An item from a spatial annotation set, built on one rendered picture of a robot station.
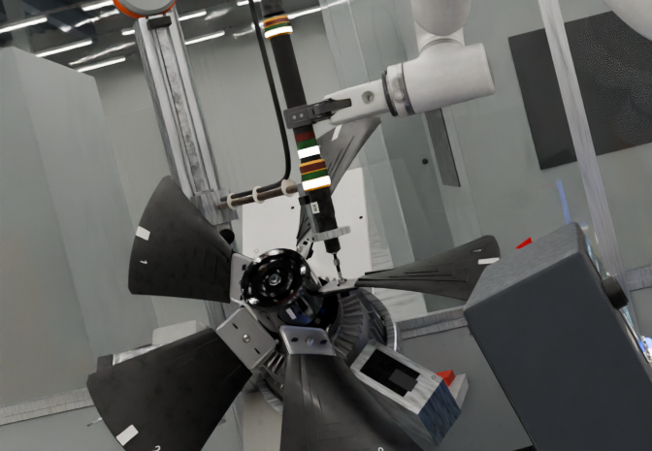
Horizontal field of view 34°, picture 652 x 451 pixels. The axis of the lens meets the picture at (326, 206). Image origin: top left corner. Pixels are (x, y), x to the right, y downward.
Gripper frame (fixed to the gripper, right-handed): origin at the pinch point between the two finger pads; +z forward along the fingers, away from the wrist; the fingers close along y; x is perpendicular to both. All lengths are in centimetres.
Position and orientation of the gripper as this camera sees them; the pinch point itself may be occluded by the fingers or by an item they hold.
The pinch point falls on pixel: (300, 116)
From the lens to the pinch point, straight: 177.1
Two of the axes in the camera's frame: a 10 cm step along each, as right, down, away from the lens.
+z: -9.5, 2.3, 2.3
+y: 2.1, -0.8, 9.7
